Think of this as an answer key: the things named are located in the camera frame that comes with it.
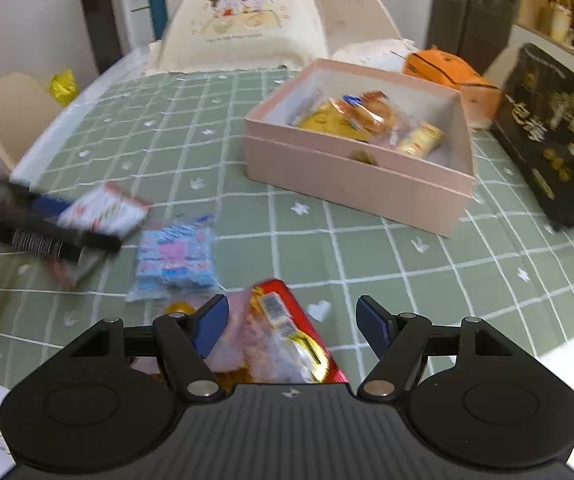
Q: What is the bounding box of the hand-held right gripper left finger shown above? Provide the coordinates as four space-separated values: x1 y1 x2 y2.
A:
69 294 231 401

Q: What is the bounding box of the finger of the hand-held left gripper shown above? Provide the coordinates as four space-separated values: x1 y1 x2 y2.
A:
7 182 76 219
0 229 123 264

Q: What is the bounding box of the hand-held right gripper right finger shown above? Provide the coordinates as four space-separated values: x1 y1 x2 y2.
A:
356 295 516 401

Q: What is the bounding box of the white red cartoon snack packet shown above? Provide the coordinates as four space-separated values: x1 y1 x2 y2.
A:
57 182 152 283

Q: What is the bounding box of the red foil snack packet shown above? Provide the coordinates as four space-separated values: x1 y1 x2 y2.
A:
207 279 350 386

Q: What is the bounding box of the pink cardboard box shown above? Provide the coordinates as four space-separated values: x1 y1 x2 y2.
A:
243 57 477 238

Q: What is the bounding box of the long yellow biscuit packet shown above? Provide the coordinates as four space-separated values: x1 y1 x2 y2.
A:
394 122 444 158

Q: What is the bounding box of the yellow snack packet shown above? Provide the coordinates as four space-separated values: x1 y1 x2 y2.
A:
292 100 368 141

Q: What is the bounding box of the green checked tablecloth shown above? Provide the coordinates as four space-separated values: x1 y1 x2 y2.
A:
0 67 574 391

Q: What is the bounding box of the blue clear snack packet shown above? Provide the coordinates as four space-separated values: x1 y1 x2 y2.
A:
126 212 218 303

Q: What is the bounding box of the beige chair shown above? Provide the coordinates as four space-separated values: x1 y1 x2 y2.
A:
0 72 62 173

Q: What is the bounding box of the yellow plastic bag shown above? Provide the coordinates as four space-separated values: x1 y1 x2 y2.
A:
49 69 78 107

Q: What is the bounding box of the dark wooden door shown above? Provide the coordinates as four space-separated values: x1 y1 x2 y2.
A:
81 0 128 74

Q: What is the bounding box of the cream cartoon food cover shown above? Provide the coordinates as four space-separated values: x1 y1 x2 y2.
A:
149 0 415 73

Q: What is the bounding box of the black gift bag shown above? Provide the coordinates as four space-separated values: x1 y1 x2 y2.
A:
490 42 574 232

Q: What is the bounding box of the orange box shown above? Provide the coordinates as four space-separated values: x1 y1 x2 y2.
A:
402 47 503 128

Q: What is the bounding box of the dark glass door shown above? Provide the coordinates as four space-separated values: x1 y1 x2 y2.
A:
427 0 523 81

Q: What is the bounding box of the cream figurine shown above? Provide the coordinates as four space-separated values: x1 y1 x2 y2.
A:
547 0 574 44

